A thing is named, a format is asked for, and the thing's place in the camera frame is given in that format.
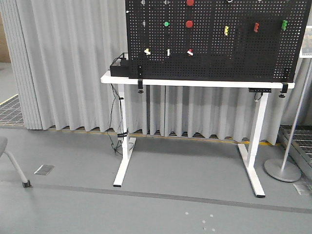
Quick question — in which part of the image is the white height-adjustable table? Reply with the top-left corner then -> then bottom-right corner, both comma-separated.
100,70 -> 295,198

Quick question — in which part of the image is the black box on table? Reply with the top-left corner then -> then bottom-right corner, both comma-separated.
110,52 -> 130,77

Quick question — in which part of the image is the black clamp bracket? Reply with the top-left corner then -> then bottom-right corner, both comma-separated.
279,67 -> 291,98
137,65 -> 144,94

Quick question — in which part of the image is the yellow white lever switch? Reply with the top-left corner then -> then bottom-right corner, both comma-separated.
144,48 -> 151,55

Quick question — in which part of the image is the red white lever switch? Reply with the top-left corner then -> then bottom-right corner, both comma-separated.
187,49 -> 194,56

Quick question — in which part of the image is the red toggle switch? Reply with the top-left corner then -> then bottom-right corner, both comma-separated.
253,22 -> 259,33

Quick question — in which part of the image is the right black clamp bracket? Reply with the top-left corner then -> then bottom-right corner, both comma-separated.
279,67 -> 291,98

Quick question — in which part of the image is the left black clamp bracket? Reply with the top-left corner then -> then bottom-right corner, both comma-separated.
137,65 -> 144,94

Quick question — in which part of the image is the yellow toggle switch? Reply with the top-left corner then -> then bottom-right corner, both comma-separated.
224,25 -> 229,36

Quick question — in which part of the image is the red round button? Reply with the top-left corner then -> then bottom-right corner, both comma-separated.
186,0 -> 195,6
185,20 -> 194,28

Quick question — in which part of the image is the grey chair with caster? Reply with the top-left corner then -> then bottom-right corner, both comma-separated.
0,136 -> 32,188

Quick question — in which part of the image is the grey floor outlet plate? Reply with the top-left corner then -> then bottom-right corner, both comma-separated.
34,164 -> 54,176

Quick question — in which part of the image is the grey pleated curtain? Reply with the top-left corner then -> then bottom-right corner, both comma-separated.
0,0 -> 312,146

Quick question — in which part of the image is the black table control box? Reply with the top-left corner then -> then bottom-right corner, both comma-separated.
249,88 -> 272,93

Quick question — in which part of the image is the black perforated pegboard panel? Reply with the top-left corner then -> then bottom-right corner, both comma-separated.
125,0 -> 312,83

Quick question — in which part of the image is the grey round-base sign stand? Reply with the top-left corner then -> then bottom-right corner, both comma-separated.
264,58 -> 312,182

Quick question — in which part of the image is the black power cable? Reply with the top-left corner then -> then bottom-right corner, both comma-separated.
107,83 -> 135,156

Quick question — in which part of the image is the upper red round button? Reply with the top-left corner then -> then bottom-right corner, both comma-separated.
186,0 -> 195,6

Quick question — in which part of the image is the lower red round button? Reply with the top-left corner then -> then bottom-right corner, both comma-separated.
185,20 -> 194,28

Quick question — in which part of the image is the green toggle switch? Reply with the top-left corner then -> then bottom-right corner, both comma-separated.
281,20 -> 288,31

